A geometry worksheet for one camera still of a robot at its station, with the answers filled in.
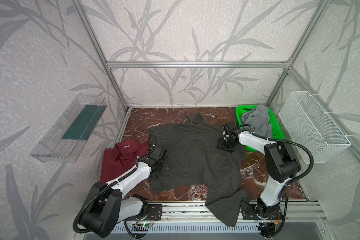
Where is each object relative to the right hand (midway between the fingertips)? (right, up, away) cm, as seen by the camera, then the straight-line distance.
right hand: (219, 143), depth 97 cm
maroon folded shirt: (-60, -8, -8) cm, 61 cm away
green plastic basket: (+38, +7, -1) cm, 38 cm away
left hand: (-33, -10, -8) cm, 36 cm away
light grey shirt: (+31, +17, +12) cm, 37 cm away
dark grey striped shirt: (-16, -9, -4) cm, 19 cm away
